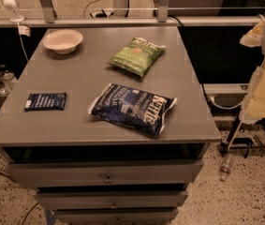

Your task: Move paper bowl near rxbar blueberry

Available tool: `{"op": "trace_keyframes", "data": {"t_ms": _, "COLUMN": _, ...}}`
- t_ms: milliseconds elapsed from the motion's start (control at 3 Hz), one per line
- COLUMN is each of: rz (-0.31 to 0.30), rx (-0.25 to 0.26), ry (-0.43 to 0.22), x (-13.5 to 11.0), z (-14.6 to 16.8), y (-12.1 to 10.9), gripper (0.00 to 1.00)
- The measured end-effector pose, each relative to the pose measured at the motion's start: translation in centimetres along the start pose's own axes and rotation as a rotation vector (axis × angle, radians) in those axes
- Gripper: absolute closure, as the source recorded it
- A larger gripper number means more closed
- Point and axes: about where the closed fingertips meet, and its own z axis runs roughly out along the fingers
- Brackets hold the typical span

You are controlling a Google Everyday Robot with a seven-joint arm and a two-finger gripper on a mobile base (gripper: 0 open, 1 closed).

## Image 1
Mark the yellow wheeled stand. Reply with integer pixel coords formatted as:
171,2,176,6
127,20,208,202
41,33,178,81
217,111,265,158

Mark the grey drawer cabinet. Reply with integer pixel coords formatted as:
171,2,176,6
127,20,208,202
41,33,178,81
0,27,219,225

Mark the blue Kettle chips bag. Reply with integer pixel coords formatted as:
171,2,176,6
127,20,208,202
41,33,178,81
88,83,177,137

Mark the blue RXBAR blueberry bar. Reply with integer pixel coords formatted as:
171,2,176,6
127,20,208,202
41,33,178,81
24,93,66,112

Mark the green Kettle chips bag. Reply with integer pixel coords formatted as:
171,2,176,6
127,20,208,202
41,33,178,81
107,37,167,77

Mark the white power cable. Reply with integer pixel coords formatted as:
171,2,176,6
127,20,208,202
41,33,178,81
207,95,248,111

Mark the white paper bowl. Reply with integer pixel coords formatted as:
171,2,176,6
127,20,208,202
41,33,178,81
42,29,83,54

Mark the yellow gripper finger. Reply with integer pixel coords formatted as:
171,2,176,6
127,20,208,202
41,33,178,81
240,15,265,48
239,60,265,124

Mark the plastic bottle on floor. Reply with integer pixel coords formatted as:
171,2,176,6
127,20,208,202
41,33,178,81
220,155,231,181

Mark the white desk lamp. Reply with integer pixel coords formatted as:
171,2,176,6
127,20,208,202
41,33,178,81
3,0,24,23

